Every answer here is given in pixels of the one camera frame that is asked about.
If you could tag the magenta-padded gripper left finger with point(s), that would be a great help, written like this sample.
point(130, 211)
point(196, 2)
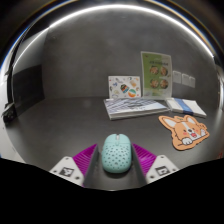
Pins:
point(81, 160)

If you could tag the orange corgi-shaped mouse pad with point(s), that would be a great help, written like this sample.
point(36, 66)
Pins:
point(183, 131)

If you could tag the mint green computer mouse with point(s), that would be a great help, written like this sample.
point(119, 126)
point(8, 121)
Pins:
point(116, 154)

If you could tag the grey striped book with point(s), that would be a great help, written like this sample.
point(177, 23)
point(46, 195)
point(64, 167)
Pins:
point(135, 107)

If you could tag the green menu sign stand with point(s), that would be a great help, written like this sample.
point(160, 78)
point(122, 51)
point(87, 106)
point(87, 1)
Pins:
point(156, 75)

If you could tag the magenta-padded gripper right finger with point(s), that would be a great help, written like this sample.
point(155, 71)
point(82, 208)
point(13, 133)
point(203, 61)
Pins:
point(146, 160)

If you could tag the black flat panel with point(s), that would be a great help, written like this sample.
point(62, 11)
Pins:
point(28, 90)

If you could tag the white wall socket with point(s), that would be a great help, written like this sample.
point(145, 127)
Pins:
point(177, 77)
point(185, 79)
point(192, 81)

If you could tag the white book with blue band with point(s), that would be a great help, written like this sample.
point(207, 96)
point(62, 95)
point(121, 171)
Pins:
point(186, 106)

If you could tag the white colourful sticker card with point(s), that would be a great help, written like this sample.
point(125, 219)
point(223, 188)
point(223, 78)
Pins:
point(124, 87)

